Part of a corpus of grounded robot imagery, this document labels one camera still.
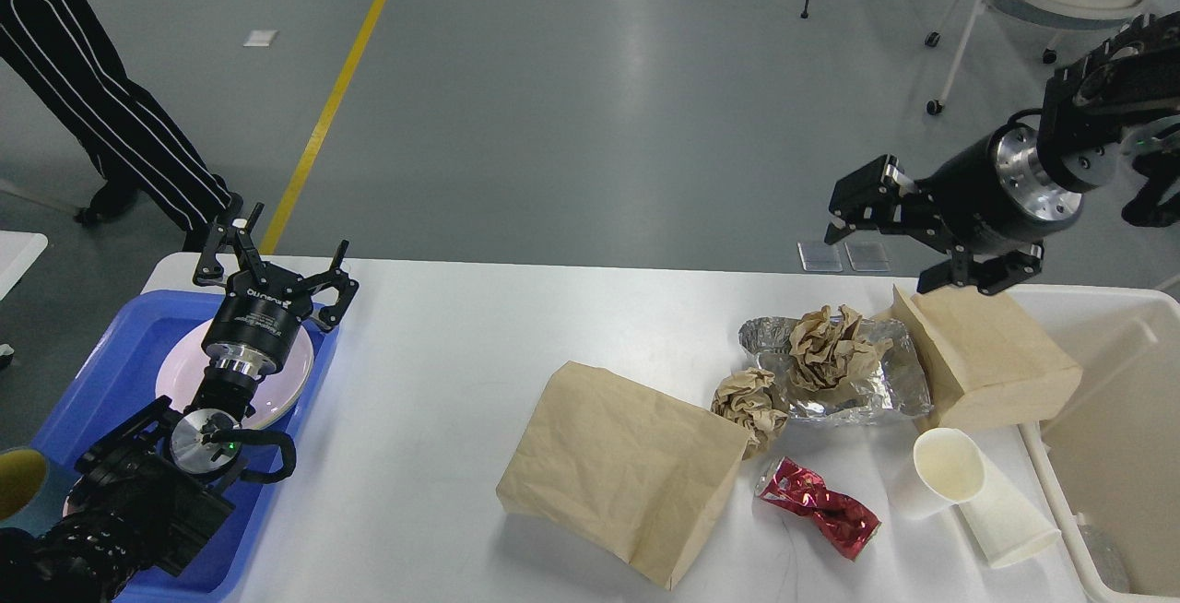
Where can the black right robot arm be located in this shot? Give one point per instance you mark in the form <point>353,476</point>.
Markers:
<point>1117,103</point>

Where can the pink plate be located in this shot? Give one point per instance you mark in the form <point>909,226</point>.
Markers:
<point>183,369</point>

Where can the right floor plate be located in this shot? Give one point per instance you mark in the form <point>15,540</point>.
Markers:
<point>868,257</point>

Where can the white side table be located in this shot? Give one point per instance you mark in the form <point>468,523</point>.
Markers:
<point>19,250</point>

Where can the red foil wrapper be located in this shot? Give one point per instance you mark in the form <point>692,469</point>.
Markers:
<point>848,524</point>

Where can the large brown paper bag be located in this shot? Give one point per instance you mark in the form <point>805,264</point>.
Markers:
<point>638,473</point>

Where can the person in black tracksuit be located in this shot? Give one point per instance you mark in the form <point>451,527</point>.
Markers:
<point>66,57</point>

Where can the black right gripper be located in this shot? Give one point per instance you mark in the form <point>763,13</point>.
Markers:
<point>994,197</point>

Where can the yellow plate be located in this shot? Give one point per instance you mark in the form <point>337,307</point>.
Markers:
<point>286,414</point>

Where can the white paper cup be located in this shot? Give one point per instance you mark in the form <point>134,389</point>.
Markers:
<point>947,470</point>

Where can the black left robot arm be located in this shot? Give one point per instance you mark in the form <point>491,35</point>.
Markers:
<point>151,493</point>

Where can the white plastic bin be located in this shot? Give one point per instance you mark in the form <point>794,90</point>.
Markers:
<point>1106,466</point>

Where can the brown paper ball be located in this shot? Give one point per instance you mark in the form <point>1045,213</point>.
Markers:
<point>826,351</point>
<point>749,400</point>

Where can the left floor plate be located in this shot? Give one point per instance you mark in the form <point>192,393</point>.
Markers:
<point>820,258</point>

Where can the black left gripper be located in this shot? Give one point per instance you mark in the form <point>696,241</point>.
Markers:
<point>255,315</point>

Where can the small brown paper bag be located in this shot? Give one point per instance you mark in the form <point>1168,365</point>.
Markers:
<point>988,364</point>

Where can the floor plate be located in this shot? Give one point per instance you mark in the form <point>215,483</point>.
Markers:
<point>868,257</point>
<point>820,258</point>

